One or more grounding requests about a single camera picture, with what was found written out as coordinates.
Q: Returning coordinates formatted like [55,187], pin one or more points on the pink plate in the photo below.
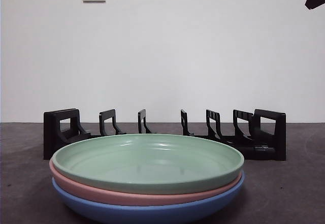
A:
[101,194]

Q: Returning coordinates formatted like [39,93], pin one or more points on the blue plate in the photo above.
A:
[152,213]

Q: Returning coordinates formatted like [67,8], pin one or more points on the pale green plate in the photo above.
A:
[142,163]

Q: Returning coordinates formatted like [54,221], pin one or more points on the black plate rack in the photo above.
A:
[269,132]

